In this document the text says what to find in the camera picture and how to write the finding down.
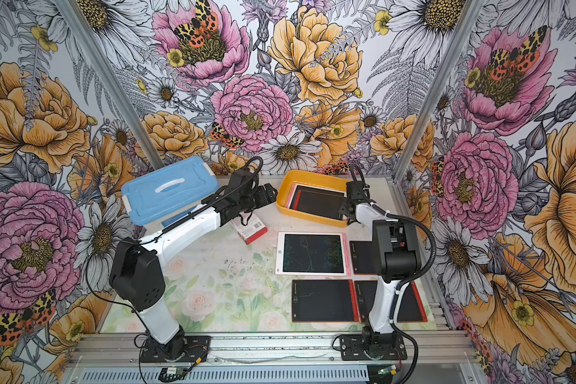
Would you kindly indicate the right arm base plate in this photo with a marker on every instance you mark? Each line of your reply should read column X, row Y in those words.
column 389, row 347

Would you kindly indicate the red writing tablet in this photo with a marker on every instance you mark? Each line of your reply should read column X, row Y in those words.
column 411, row 309
column 319, row 202
column 323, row 301
column 361, row 253

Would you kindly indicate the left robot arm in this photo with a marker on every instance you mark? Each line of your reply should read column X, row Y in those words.
column 139, row 266

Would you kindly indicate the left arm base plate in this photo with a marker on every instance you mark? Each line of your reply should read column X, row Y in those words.
column 181, row 349

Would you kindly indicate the blue lidded storage box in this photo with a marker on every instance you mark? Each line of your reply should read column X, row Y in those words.
column 166, row 191

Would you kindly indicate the pink white writing tablet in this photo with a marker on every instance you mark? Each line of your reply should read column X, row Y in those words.
column 312, row 254

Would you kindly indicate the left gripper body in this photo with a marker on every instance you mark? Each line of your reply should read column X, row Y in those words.
column 256, row 198

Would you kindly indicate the small red white carton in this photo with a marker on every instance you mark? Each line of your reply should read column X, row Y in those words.
column 249, row 228

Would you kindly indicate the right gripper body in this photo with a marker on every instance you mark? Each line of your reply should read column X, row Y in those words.
column 344, row 210

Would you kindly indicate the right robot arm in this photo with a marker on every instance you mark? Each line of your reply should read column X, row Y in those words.
column 395, row 259

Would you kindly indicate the aluminium front rail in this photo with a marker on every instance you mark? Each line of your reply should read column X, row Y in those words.
column 294, row 357

